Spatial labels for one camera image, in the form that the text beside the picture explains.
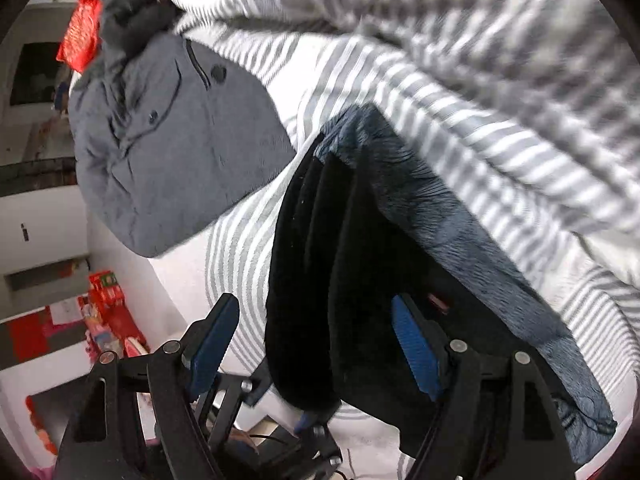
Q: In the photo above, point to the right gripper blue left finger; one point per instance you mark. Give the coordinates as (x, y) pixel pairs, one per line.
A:
(205, 343)

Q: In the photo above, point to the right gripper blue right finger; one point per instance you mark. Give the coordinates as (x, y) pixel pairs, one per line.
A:
(424, 345)

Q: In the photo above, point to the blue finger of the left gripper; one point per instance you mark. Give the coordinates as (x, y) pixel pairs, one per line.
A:
(312, 419)

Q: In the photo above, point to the black blanket with blue border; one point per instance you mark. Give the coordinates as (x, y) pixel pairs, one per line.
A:
(363, 220)

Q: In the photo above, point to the person left hand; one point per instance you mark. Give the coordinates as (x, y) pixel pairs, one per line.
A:
(240, 442)

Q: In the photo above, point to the red packaging on floor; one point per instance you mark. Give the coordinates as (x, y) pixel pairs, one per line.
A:
(98, 319)

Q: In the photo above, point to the white cabinet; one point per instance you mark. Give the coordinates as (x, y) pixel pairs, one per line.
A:
(44, 221)

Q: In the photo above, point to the grey jacket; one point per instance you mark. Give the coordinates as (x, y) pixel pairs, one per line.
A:
(169, 139)

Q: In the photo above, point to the grey white striped duvet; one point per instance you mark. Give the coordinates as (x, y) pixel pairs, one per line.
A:
(527, 109)

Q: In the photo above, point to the red decorated bag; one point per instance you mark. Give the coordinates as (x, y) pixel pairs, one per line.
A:
(81, 41)

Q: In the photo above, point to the dark grey garment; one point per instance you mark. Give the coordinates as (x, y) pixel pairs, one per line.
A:
(128, 25)

